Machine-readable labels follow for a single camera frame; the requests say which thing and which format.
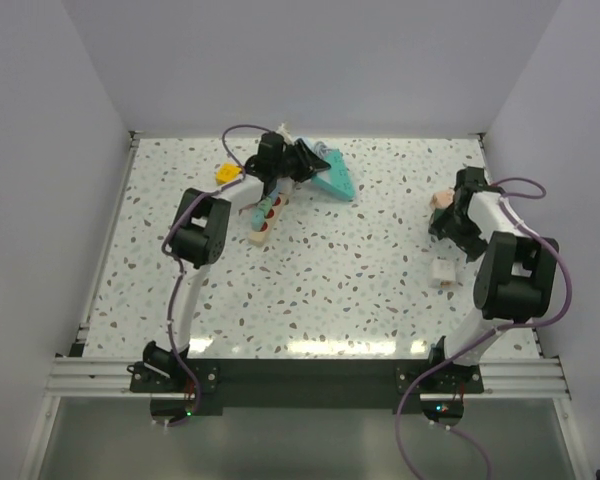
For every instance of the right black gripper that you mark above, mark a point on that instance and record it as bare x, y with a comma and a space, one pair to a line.
444, 226

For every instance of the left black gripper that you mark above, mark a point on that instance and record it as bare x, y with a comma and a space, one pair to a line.
308, 163

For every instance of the pink round socket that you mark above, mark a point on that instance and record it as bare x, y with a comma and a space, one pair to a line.
442, 199

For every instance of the teal triangular power strip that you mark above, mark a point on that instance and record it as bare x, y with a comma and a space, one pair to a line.
336, 181

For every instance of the white cube tiger sticker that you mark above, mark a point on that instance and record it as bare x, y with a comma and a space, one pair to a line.
442, 273

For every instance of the beige long power strip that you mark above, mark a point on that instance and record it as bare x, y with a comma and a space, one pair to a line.
259, 238

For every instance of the round light blue socket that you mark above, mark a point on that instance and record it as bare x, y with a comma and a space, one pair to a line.
305, 141

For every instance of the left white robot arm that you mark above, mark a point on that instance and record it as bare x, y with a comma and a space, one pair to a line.
198, 234

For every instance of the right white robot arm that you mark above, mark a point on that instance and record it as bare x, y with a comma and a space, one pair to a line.
514, 281

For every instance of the green adapter plug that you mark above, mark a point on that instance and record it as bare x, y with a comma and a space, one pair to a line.
265, 205

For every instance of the teal adapter plug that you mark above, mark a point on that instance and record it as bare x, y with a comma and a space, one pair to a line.
258, 219

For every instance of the yellow cube socket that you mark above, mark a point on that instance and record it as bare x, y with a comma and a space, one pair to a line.
227, 173

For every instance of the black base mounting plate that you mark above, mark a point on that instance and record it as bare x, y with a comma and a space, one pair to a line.
208, 387

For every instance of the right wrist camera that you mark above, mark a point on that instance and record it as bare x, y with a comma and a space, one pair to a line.
470, 180

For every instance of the aluminium rail frame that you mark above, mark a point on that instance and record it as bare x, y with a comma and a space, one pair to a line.
335, 280

